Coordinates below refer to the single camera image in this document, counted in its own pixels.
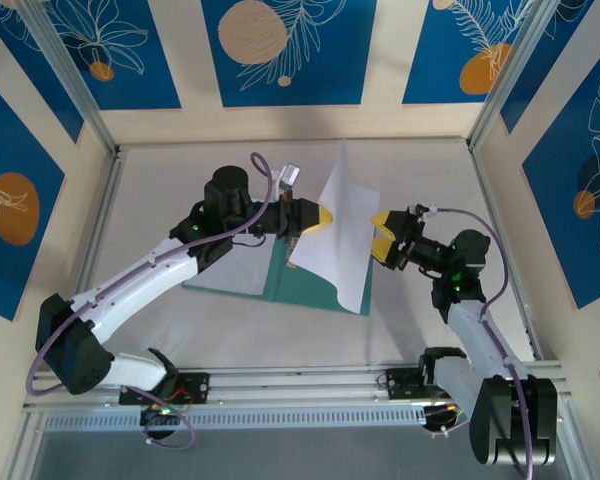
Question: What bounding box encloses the aluminium side rail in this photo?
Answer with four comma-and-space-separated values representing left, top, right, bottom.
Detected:
54, 149, 126, 371

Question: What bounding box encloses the aluminium table edge rail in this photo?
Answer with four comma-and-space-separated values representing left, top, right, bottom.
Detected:
22, 363, 566, 415

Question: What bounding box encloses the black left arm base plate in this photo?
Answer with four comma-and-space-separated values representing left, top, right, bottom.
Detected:
118, 372, 211, 406

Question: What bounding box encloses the aluminium frame post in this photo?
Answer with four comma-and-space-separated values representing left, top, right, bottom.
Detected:
17, 0, 122, 157
467, 0, 597, 151

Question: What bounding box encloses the grey slotted cable duct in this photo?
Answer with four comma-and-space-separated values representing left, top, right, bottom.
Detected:
42, 408, 427, 432

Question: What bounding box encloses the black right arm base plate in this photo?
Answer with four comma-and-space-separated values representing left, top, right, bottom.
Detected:
385, 367, 479, 401

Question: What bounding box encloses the black connector board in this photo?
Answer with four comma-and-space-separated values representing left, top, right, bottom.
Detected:
422, 402, 469, 439
138, 403, 184, 441

